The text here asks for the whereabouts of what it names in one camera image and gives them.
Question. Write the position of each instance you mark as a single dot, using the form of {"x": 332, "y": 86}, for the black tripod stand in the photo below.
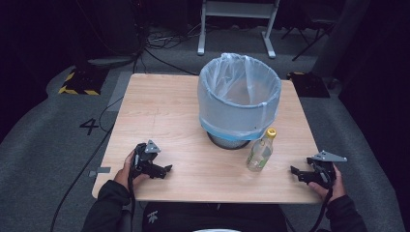
{"x": 309, "y": 32}

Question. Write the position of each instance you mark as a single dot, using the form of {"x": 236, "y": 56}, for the person's left hand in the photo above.
{"x": 125, "y": 174}

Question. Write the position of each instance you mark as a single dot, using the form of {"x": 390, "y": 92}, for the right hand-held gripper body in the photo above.
{"x": 324, "y": 167}

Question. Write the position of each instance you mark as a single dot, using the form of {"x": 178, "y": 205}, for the person's black clothing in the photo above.
{"x": 212, "y": 217}

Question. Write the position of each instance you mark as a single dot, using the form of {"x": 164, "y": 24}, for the clear plastic bottle yellow cap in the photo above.
{"x": 261, "y": 151}

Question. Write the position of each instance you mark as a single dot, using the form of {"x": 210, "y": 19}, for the trash can with blue bag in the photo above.
{"x": 239, "y": 98}

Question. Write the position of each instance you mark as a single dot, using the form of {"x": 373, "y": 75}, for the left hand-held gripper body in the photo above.
{"x": 144, "y": 158}

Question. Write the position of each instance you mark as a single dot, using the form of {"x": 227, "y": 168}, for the white metal stand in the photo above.
{"x": 237, "y": 22}

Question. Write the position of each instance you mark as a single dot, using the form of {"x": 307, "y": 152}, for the black yellow striped floor plate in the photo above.
{"x": 83, "y": 80}

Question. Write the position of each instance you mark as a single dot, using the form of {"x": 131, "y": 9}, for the grey tape piece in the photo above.
{"x": 100, "y": 170}

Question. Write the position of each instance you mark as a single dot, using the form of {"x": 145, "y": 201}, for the person's right hand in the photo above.
{"x": 333, "y": 188}

